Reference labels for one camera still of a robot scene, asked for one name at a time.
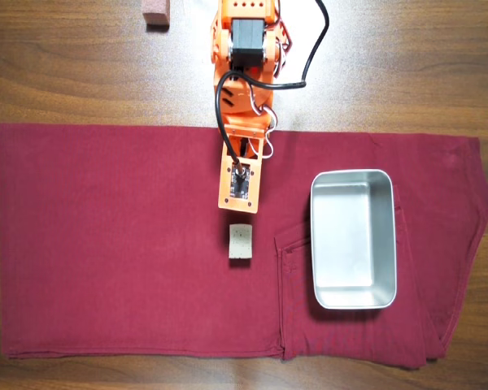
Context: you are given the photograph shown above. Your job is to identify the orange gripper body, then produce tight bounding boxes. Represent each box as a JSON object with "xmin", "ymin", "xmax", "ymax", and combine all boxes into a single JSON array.
[{"xmin": 220, "ymin": 112, "xmax": 278, "ymax": 161}]

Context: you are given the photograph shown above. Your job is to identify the beige speckled cube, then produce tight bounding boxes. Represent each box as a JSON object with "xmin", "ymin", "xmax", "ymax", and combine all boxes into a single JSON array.
[{"xmin": 227, "ymin": 223, "xmax": 255, "ymax": 261}]

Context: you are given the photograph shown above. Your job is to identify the reddish-brown block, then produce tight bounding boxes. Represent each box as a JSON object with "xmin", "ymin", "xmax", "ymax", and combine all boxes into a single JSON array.
[{"xmin": 142, "ymin": 0, "xmax": 172, "ymax": 27}]

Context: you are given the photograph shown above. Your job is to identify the rectangular metal tray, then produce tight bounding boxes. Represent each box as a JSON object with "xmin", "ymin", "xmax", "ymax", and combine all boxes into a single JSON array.
[{"xmin": 308, "ymin": 168, "xmax": 399, "ymax": 311}]

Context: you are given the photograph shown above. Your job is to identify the dark red cloth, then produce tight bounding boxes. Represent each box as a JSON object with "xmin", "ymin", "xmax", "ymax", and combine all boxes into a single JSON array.
[{"xmin": 0, "ymin": 123, "xmax": 488, "ymax": 371}]

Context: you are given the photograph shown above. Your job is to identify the orange camera mount with board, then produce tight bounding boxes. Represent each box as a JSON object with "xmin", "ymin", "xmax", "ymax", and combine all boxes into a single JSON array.
[{"xmin": 216, "ymin": 154, "xmax": 263, "ymax": 215}]

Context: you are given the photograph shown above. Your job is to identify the white and red wires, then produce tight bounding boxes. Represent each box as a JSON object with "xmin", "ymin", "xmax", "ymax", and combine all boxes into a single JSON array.
[{"xmin": 250, "ymin": 11, "xmax": 295, "ymax": 160}]

